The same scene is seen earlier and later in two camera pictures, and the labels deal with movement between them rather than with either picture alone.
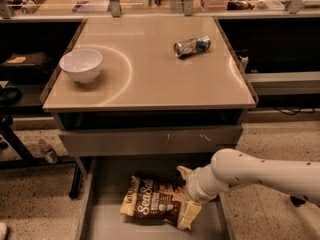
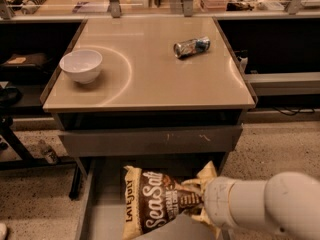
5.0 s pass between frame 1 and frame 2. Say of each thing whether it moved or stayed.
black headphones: stayed
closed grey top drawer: stayed
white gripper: moved
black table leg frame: stayed
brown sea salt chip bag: moved
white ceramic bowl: stayed
